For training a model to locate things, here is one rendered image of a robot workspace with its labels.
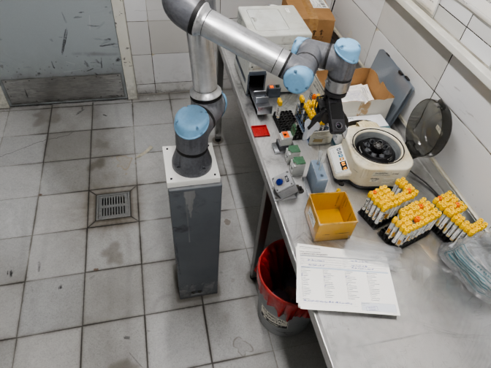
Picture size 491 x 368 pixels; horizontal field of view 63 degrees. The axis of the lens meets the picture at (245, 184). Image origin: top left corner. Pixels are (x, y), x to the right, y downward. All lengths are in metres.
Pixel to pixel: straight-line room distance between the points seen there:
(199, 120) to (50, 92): 2.18
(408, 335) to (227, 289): 1.16
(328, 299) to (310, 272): 0.10
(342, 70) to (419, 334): 0.80
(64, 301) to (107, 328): 0.28
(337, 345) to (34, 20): 2.69
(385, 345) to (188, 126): 0.89
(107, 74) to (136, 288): 1.70
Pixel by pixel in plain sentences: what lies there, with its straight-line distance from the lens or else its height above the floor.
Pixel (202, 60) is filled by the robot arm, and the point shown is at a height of 1.28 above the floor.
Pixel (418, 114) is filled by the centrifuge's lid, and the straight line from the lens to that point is 1.71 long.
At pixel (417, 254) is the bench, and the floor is 0.88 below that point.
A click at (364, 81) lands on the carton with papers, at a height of 0.95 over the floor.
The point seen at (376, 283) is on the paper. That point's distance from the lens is 1.34.
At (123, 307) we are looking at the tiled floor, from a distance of 2.23.
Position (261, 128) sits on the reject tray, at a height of 0.88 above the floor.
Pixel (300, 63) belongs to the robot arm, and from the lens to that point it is 1.12.
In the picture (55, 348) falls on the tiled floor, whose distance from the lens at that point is 2.23.
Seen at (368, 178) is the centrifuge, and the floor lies 0.94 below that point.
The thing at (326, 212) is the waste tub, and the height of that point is 0.88.
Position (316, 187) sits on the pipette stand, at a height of 0.94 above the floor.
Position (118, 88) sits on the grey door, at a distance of 3.34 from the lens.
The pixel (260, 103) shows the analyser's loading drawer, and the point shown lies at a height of 0.92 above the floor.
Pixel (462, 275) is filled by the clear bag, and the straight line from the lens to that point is 1.48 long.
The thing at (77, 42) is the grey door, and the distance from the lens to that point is 3.17.
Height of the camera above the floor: 1.98
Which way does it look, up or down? 48 degrees down
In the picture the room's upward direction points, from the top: 6 degrees clockwise
